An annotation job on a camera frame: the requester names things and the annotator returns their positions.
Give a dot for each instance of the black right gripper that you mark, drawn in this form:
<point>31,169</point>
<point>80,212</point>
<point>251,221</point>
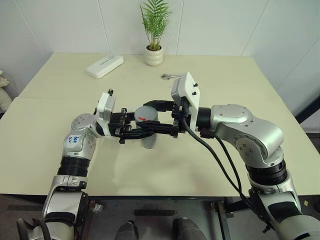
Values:
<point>178,118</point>

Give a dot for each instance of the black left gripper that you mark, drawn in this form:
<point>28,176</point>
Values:
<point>116,122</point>

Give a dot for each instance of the grey cup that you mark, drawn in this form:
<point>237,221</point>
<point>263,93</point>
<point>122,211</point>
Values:
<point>148,142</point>

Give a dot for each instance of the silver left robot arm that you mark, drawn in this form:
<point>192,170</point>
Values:
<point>75,150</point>

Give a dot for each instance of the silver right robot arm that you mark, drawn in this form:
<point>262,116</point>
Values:
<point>250,125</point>

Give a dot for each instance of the silver metal wrench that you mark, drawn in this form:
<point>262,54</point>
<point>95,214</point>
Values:
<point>166,75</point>

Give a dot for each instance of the white ribbed plant pot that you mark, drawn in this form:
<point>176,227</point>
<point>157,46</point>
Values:
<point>153,57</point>

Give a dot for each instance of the white flat rectangular box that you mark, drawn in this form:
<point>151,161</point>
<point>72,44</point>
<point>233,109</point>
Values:
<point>103,66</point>

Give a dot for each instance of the small clear plug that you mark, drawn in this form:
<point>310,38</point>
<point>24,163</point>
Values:
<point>98,207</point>

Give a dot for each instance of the green leafy plant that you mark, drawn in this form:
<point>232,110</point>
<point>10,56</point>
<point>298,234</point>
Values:
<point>155,22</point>

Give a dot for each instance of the dark grey rounded foot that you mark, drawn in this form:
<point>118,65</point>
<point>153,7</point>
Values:
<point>186,230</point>
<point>127,231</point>

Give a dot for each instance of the beige crumpled bag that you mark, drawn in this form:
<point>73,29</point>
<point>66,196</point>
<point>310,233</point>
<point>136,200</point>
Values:
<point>4,92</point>

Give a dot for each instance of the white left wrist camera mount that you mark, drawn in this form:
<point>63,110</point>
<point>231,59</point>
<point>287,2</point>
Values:
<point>106,107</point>

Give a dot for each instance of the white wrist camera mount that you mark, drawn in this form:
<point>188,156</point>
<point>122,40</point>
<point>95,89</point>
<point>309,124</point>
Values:
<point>187,87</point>
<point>106,107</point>

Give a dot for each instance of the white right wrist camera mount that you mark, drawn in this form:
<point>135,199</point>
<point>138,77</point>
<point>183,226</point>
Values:
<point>187,87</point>

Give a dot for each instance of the black table leg frame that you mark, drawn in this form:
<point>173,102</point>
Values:
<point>225,220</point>

